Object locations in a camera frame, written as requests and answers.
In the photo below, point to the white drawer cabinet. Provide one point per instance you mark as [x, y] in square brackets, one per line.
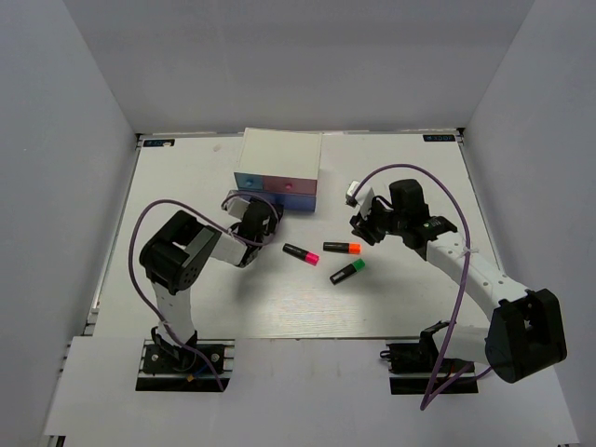
[280, 153]

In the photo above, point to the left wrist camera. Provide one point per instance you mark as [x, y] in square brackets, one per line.
[235, 204]

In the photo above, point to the blue corner label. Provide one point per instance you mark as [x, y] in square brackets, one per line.
[158, 143]
[439, 138]

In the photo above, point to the pink cap highlighter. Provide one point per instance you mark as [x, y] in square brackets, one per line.
[301, 254]

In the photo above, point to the orange cap highlighter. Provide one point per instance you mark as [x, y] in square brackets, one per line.
[342, 247]

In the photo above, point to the purple-blue wide drawer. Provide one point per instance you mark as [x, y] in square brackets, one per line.
[302, 203]

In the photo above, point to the pink drawer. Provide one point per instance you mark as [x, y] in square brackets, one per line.
[290, 185]

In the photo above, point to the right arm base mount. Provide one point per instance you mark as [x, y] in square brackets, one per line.
[410, 367]

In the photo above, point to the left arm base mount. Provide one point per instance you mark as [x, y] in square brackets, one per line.
[160, 372]

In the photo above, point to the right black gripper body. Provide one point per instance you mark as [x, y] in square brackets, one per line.
[379, 221]

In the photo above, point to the green cap highlighter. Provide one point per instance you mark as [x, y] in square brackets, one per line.
[347, 272]

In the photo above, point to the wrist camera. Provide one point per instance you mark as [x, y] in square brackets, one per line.
[235, 204]
[359, 198]

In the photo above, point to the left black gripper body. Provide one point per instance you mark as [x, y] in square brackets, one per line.
[270, 223]

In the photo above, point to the light blue small drawer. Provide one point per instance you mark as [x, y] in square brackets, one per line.
[249, 181]

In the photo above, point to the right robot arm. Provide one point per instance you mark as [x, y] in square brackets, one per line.
[525, 334]

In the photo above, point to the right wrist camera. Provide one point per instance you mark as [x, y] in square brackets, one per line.
[359, 198]

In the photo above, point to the right blue corner label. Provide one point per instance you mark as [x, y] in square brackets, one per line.
[439, 138]

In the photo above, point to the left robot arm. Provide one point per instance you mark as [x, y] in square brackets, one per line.
[175, 256]

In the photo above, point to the left blue corner label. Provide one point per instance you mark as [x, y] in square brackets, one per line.
[158, 143]

